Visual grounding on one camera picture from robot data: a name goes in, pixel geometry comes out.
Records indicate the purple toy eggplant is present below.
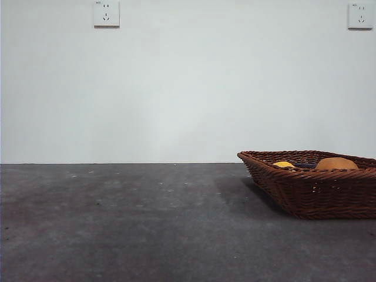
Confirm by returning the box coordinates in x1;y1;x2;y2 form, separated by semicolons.
293;161;320;170

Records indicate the brown woven wicker basket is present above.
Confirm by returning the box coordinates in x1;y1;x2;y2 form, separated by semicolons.
237;150;376;220

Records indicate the white wall socket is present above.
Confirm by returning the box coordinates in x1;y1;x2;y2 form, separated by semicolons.
93;0;120;29
347;3;370;30

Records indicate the tan potato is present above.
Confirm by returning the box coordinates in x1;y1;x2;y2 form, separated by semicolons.
315;157;359;170

